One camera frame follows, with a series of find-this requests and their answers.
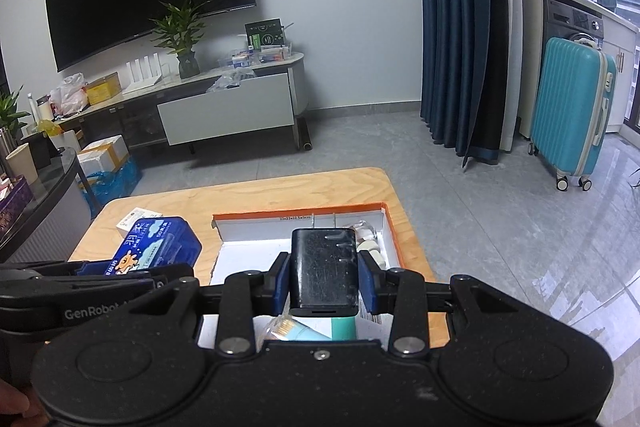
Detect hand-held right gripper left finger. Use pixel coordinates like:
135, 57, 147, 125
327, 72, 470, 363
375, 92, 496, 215
150, 252, 294, 355

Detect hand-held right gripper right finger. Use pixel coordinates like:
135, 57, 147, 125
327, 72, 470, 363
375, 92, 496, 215
356, 251, 501, 355

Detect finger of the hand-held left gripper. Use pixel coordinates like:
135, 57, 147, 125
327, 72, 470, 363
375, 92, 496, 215
67, 259, 196, 293

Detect blue cartoon-print plastic box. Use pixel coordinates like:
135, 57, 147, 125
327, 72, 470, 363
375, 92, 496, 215
106, 216, 202, 278

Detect orange-edged white cardboard box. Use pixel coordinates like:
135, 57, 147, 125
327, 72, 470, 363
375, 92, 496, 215
197, 202, 403, 350

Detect black charger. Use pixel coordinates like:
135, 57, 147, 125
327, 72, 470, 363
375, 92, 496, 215
290, 213, 360, 319

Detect green bandage box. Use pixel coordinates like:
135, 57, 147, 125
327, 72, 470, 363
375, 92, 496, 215
330, 309, 391, 342

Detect light blue toothpick holder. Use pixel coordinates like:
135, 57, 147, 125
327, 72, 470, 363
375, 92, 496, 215
257, 314, 333, 343

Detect person's left hand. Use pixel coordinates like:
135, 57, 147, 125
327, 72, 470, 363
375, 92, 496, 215
0, 379, 48, 427

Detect clear glass refill bottle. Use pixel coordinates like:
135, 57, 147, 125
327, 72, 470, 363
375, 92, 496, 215
349, 219, 385, 255

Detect small white carton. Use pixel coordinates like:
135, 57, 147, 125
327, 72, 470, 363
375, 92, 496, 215
116, 207, 163, 238

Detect blue plastic bag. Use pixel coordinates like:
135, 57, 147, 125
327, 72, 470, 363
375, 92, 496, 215
80, 157, 143, 218

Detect glass side table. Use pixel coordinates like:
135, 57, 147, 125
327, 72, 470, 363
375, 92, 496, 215
0, 147, 93, 263

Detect purple box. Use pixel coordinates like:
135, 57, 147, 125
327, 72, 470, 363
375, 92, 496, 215
0, 177, 33, 233

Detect taped white cardboard box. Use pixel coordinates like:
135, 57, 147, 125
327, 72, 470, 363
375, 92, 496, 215
77, 135, 130, 178

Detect beige cup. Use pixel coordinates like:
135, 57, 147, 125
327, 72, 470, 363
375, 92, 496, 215
5, 143, 38, 185

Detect small black box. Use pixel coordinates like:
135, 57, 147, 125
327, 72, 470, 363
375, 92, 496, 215
22, 132, 58, 168

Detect tv cabinet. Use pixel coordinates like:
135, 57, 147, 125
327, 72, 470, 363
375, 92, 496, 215
60, 52, 313, 152

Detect yellow box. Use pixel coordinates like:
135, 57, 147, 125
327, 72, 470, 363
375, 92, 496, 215
86, 73, 122, 105

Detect green leafy plant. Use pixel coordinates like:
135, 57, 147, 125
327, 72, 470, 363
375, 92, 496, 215
0, 87, 31, 142

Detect white plastic bag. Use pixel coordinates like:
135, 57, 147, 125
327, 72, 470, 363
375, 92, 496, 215
49, 74, 91, 115

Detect white router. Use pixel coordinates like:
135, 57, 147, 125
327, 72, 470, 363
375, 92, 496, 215
125, 54, 163, 88

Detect crumpled clear plastic bag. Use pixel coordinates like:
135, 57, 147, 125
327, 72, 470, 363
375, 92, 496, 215
207, 69, 256, 94

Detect clear plastic boxes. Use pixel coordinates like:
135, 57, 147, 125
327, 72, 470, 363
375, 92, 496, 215
217, 44, 293, 70

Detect potted bamboo plant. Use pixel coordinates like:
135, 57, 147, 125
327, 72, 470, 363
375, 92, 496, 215
150, 0, 211, 80

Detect green and black box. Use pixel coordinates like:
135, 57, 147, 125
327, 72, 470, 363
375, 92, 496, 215
245, 18, 288, 50

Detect dark blue curtain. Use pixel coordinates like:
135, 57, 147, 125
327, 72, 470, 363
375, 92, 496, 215
416, 0, 523, 165

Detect turquoise suitcase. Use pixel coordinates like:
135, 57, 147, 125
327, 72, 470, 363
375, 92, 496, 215
528, 36, 618, 192

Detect grey washing machine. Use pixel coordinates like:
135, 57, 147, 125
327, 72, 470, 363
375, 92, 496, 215
542, 0, 605, 52

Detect white laundry counter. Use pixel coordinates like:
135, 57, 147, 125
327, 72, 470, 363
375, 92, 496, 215
520, 0, 640, 128

